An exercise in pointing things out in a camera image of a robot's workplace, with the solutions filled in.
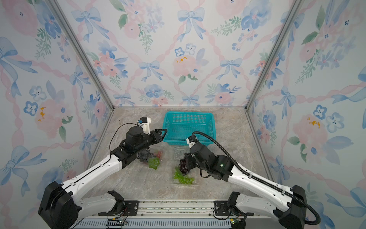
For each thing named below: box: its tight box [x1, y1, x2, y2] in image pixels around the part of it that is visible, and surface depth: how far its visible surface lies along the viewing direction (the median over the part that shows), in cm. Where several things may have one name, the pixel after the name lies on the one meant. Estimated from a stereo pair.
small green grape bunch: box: [173, 166, 195, 185], surface depth 83 cm
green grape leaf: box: [147, 156, 161, 170], surface depth 85 cm
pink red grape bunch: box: [154, 150, 163, 159], surface depth 92 cm
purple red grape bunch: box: [178, 158, 190, 176], surface depth 76 cm
